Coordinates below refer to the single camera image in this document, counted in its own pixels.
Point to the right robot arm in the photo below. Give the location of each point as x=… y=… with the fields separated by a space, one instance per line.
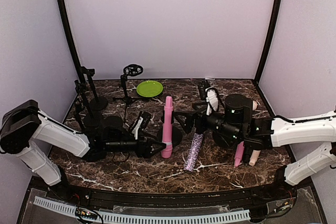
x=237 y=125

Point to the black microphone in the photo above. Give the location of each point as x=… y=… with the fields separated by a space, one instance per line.
x=246 y=155

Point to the left black frame post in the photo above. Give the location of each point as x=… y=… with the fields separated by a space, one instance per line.
x=70 y=39

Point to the black frame post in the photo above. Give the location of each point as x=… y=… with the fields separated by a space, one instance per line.
x=268 y=41
x=70 y=39

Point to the pink microphone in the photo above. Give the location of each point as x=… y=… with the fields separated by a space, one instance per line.
x=239 y=154
x=167 y=128

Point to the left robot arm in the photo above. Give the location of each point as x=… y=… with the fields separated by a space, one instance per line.
x=26 y=123

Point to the pink microphone front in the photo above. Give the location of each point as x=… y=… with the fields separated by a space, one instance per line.
x=167 y=128

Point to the green plate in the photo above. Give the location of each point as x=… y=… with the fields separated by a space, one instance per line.
x=149 y=89

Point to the purple glitter microphone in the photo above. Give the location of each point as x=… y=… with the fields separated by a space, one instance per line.
x=193 y=152

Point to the white cable duct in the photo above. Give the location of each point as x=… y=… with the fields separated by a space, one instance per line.
x=85 y=215

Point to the black round-base mic stand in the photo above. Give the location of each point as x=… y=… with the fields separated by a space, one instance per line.
x=98 y=103

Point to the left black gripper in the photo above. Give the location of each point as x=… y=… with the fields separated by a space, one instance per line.
x=146 y=152

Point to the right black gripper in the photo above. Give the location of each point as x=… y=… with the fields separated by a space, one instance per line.
x=190 y=121

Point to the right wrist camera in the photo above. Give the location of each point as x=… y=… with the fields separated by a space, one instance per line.
x=209 y=95

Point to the right black frame post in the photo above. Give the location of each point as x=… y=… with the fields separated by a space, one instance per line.
x=268 y=41

